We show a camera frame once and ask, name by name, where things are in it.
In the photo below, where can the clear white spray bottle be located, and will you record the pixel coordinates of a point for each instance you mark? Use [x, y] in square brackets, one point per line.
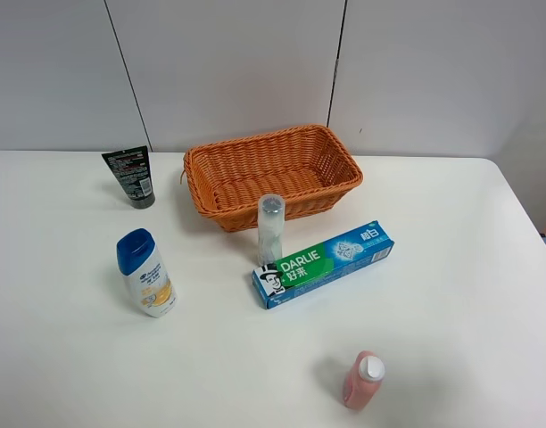
[271, 220]

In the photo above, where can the orange woven basket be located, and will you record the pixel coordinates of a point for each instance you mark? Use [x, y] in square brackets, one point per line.
[308, 166]

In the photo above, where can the Darlie toothpaste box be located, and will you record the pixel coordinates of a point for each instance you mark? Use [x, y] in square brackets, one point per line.
[306, 270]

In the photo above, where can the white blue shampoo bottle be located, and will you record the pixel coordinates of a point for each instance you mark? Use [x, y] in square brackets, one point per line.
[144, 273]

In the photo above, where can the black tube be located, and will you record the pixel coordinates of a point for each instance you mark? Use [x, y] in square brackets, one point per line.
[131, 168]

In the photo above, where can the pink bottle white cap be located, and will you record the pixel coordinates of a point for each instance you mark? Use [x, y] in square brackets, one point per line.
[363, 380]

